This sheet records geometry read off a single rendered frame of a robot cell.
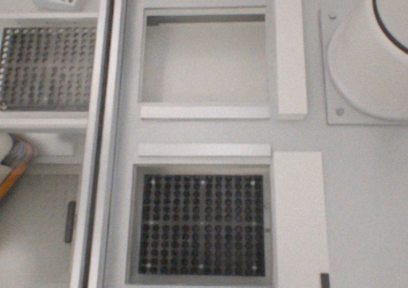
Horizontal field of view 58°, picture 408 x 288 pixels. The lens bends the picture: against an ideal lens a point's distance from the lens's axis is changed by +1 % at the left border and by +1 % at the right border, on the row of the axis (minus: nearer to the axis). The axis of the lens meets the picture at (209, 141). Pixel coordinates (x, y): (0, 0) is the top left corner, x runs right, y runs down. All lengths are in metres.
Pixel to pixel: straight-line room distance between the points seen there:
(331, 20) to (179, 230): 0.48
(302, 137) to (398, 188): 0.18
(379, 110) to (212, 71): 0.36
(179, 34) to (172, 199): 0.39
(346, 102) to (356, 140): 0.07
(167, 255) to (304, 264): 0.24
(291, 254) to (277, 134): 0.20
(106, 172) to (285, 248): 0.31
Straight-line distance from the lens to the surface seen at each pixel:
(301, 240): 0.63
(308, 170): 0.64
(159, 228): 0.68
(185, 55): 0.85
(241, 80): 0.82
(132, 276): 0.76
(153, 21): 0.87
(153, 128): 0.67
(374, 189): 0.68
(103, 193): 0.62
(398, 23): 0.53
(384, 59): 0.57
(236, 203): 0.71
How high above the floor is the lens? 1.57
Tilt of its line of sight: 75 degrees down
